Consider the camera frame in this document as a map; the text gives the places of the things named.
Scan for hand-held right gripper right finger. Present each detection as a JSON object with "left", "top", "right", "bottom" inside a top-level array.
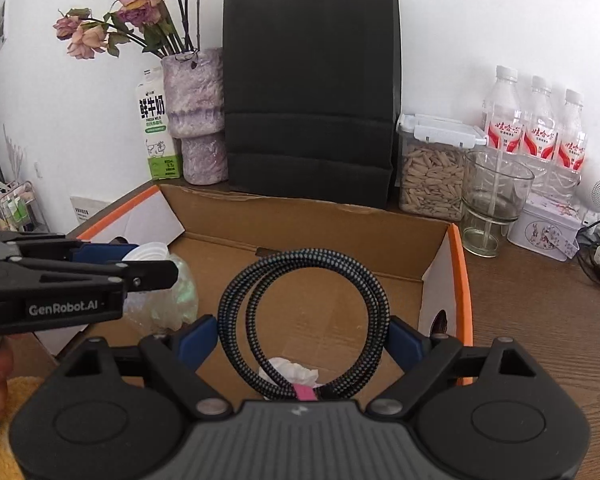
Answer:
[{"left": 369, "top": 316, "right": 539, "bottom": 419}]

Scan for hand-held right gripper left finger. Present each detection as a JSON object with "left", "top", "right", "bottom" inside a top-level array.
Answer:
[{"left": 62, "top": 315, "right": 233, "bottom": 422}]

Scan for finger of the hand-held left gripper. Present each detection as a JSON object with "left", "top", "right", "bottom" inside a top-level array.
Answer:
[
  {"left": 0, "top": 259, "right": 179, "bottom": 292},
  {"left": 10, "top": 233, "right": 142, "bottom": 264}
]

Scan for white ribbed plastic cup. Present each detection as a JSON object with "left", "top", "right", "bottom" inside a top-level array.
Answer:
[{"left": 122, "top": 242, "right": 171, "bottom": 263}]

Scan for clear plastic bag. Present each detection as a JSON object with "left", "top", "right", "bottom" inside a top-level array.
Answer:
[{"left": 122, "top": 255, "right": 200, "bottom": 333}]

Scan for black braided cable coil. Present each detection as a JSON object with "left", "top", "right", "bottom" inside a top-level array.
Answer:
[{"left": 217, "top": 249, "right": 394, "bottom": 402}]

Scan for red printed cardboard box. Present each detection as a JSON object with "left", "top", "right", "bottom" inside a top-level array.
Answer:
[{"left": 35, "top": 183, "right": 476, "bottom": 401}]

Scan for clear seed container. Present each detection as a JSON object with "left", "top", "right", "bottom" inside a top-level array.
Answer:
[{"left": 396, "top": 113, "right": 487, "bottom": 221}]

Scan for crumpled white tissue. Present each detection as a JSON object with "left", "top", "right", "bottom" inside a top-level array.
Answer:
[{"left": 257, "top": 357, "right": 321, "bottom": 401}]

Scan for yellow towel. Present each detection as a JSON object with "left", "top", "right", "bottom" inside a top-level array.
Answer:
[{"left": 0, "top": 377, "right": 43, "bottom": 480}]

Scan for reed diffuser sticks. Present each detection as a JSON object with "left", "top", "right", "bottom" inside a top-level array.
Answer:
[{"left": 2, "top": 125, "right": 31, "bottom": 186}]

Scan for white green milk carton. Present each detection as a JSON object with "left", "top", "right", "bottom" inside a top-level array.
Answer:
[{"left": 135, "top": 67, "right": 184, "bottom": 181}]

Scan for clear glass cup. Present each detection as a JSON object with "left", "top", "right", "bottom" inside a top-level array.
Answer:
[{"left": 461, "top": 151, "right": 535, "bottom": 259}]

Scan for white printed tin box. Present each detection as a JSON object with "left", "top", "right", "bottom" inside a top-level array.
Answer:
[{"left": 507, "top": 195, "right": 581, "bottom": 262}]

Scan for purple mottled vase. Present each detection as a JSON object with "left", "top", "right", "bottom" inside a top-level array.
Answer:
[{"left": 161, "top": 47, "right": 229, "bottom": 186}]

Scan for black paper bag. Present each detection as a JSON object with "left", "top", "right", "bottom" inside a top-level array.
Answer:
[{"left": 222, "top": 0, "right": 402, "bottom": 210}]

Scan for white wall outlet panel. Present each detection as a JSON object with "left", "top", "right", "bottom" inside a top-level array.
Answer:
[{"left": 71, "top": 196, "right": 116, "bottom": 226}]

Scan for wire rack with toiletries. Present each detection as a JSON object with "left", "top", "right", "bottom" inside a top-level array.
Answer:
[{"left": 0, "top": 175, "right": 48, "bottom": 235}]

